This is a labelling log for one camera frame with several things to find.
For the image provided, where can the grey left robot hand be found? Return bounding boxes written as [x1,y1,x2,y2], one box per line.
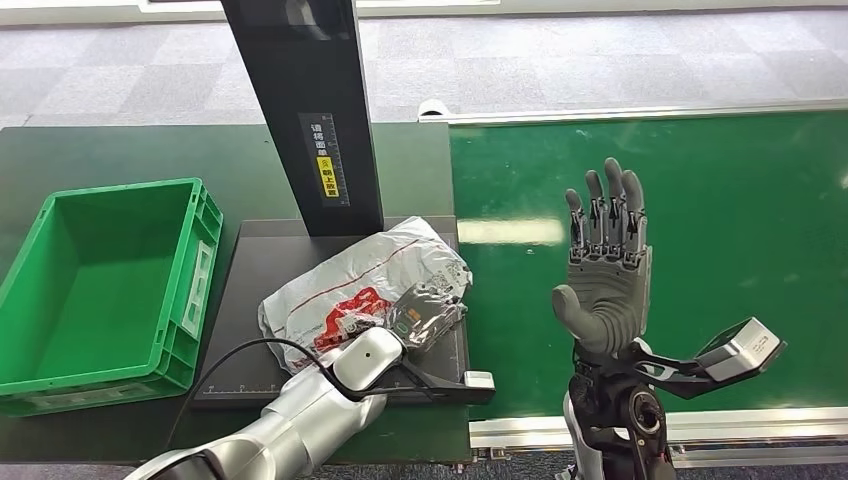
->
[386,281,468,353]

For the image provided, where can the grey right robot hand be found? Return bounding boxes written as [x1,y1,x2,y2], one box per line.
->
[551,156,655,358]

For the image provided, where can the grey mailer bag red print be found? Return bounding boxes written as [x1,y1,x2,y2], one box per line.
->
[257,215,474,376]

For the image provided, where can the green conveyor belt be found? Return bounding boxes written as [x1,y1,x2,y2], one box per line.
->
[448,109,848,421]

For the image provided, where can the black scanner platform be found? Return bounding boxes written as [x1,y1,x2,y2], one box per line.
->
[192,216,474,407]

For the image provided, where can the black yellow column label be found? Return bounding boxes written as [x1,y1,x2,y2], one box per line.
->
[296,111,351,210]

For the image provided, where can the clear label pocket on crate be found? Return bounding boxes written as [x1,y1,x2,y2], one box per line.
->
[179,239,215,341]

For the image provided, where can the black scanner column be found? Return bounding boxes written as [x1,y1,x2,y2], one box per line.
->
[219,0,386,239]

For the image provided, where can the green plastic crate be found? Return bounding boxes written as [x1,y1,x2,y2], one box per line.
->
[0,177,225,419]

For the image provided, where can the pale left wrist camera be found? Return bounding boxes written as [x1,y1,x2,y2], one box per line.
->
[397,357,497,407]

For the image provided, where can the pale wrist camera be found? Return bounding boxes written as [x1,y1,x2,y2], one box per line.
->
[694,316,788,384]
[397,357,497,407]

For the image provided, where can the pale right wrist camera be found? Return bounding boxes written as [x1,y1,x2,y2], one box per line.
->
[694,316,788,384]

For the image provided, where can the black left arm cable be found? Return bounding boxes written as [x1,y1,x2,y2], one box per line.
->
[164,337,399,453]

